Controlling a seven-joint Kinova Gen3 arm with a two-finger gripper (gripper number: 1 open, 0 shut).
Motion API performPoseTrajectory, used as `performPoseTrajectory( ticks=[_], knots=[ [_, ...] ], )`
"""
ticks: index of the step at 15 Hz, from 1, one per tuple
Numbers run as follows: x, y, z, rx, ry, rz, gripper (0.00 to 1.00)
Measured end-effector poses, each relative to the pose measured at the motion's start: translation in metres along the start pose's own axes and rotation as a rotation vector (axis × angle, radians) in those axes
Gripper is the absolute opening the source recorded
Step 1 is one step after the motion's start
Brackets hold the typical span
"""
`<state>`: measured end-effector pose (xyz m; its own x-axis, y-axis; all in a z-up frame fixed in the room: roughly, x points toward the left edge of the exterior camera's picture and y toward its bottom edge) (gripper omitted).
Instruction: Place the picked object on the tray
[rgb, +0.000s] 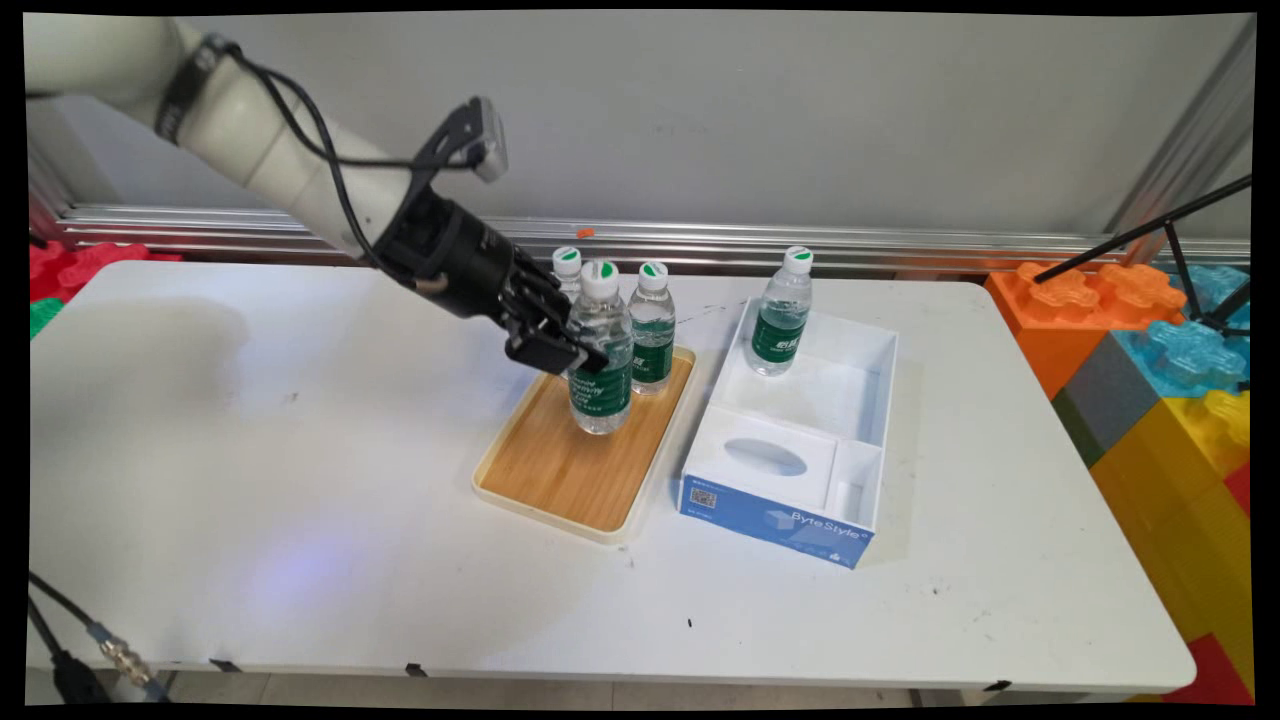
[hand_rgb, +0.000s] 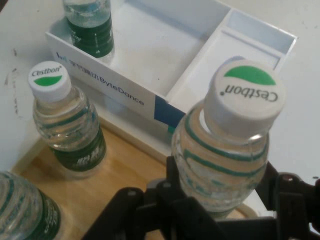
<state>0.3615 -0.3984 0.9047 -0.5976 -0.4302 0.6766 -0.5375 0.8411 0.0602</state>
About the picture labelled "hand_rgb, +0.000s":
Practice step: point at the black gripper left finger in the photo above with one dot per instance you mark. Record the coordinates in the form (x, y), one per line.
(140, 212)

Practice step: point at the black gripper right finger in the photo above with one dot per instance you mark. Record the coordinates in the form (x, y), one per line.
(295, 205)

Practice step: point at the white and blue cardboard box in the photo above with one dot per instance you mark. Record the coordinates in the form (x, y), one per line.
(155, 50)

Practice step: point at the bamboo tray with cream rim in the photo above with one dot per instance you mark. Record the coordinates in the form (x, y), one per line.
(120, 162)

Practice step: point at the water bottle with green label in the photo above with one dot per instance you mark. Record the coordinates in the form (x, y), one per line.
(22, 210)
(225, 150)
(65, 120)
(90, 32)

